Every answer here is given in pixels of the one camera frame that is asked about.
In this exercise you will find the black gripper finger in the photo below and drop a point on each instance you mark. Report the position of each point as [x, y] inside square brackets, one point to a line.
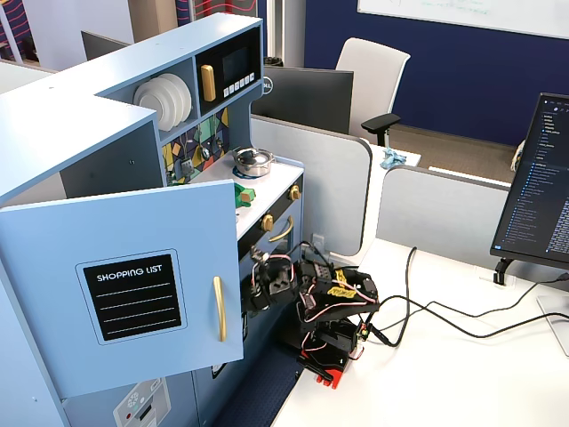
[258, 278]
[256, 301]

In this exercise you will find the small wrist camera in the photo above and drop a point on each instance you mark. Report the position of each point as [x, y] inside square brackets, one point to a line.
[257, 256]

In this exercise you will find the white bundle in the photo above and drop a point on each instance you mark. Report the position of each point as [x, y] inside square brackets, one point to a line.
[518, 155]

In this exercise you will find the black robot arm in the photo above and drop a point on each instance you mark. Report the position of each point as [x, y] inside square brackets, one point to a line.
[338, 298]

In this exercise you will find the blue shopping list cabinet door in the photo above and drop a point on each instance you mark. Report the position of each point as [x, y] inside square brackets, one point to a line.
[133, 231]

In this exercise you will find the whiteboard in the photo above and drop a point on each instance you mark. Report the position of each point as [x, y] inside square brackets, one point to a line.
[467, 13]

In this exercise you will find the black toy microwave door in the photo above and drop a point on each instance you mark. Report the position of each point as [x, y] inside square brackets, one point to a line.
[231, 71]

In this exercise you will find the white office chair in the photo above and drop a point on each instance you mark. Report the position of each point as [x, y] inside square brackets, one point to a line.
[373, 75]

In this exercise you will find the black Dell monitor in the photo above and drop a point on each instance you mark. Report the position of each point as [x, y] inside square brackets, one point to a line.
[306, 98]

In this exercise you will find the silver toy pot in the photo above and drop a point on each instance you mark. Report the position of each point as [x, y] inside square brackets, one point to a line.
[254, 165]

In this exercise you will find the rounded grey desk divider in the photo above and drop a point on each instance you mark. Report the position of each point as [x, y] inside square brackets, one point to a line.
[329, 187]

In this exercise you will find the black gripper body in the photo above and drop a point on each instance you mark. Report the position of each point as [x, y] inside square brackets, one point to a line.
[261, 291]

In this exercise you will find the blue toy kitchen unit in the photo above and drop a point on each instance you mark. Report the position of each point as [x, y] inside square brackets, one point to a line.
[66, 115]

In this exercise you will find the monitor showing code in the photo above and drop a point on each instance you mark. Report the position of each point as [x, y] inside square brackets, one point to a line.
[538, 178]

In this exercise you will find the gold stove knob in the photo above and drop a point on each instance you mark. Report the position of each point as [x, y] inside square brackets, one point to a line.
[267, 222]
[294, 192]

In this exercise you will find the red table clamp base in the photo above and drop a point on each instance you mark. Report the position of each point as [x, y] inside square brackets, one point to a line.
[326, 371]

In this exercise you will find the green controller board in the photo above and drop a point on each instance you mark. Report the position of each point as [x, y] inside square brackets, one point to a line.
[363, 332]

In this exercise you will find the white toy plate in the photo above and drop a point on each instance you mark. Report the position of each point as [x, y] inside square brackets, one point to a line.
[172, 100]
[153, 106]
[184, 95]

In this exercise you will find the dark small monitor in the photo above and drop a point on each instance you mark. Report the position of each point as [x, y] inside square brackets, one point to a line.
[100, 44]

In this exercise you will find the silver monitor base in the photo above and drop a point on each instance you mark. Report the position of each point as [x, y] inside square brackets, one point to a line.
[555, 324]

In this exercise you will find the blue cloth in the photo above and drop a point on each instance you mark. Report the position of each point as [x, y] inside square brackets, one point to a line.
[391, 159]

